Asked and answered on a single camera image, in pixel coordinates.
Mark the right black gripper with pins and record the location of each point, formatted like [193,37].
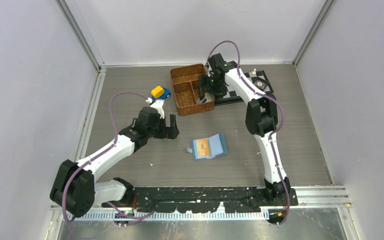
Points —
[203,80]

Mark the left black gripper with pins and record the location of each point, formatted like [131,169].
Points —
[169,132]

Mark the brown wicker basket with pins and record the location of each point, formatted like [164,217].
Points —
[185,89]

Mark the orange credit card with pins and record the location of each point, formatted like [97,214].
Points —
[201,148]

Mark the blue card holder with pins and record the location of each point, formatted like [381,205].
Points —
[218,147]

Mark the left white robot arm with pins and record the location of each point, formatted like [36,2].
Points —
[75,187]

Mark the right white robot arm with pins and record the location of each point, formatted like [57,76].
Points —
[261,117]

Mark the cards in basket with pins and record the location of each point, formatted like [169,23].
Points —
[205,99]

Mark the blue yellow toy car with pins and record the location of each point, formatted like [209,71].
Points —
[160,93]

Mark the black white chessboard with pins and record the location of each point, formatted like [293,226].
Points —
[257,78]

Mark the black square box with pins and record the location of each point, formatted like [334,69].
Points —
[262,85]

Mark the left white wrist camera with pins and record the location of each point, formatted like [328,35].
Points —
[157,104]

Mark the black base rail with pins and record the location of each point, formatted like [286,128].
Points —
[244,199]

